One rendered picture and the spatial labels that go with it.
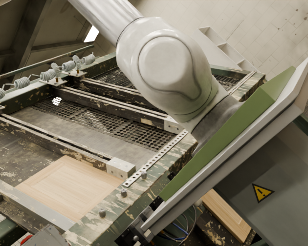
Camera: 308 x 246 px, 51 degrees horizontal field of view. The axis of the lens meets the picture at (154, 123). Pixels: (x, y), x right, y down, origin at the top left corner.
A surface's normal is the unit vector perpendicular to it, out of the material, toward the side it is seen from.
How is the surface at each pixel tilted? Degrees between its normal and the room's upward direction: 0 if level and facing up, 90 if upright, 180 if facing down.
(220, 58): 90
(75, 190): 56
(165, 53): 92
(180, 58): 89
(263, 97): 90
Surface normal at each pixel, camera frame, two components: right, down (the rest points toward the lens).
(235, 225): 0.45, -0.58
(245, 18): -0.47, 0.30
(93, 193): -0.02, -0.88
